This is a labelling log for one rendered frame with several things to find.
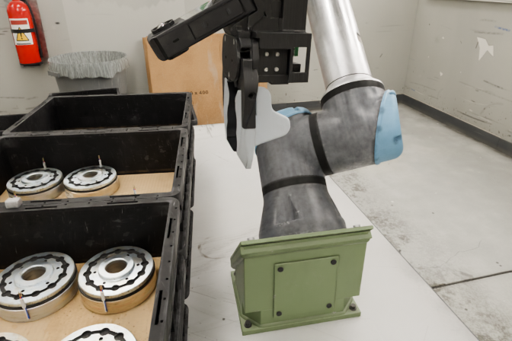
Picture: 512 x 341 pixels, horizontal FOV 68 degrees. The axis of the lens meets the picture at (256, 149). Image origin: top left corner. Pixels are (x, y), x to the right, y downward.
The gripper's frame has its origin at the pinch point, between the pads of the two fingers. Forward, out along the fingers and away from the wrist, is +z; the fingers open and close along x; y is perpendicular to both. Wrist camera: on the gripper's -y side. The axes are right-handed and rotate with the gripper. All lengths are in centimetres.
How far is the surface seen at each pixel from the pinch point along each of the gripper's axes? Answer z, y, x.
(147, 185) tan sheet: 20.6, -10.0, 35.7
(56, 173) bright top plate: 18, -28, 41
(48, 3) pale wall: -13, -71, 312
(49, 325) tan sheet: 22.9, -23.7, 2.1
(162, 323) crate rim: 12.9, -10.0, -11.7
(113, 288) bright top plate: 19.6, -15.7, 3.1
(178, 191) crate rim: 11.4, -5.6, 13.2
